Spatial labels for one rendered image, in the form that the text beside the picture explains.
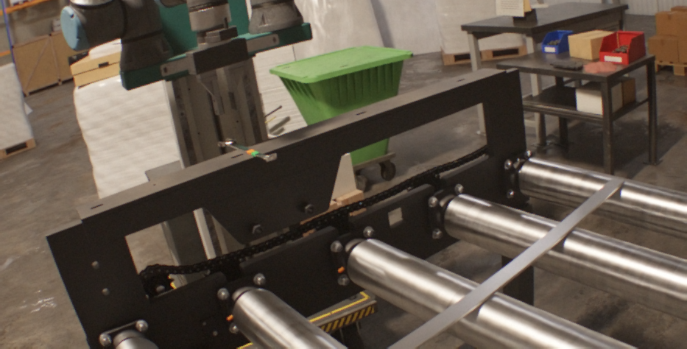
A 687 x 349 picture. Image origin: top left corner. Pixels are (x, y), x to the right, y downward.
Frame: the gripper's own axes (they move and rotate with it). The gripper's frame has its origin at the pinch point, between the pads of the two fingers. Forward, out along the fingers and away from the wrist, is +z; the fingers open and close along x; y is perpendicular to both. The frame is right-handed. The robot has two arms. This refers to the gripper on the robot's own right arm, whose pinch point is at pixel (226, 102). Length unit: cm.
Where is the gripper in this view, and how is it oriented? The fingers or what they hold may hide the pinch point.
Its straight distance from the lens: 133.3
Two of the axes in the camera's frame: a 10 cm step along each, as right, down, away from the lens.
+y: -5.6, -1.5, 8.2
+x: -8.1, 3.0, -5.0
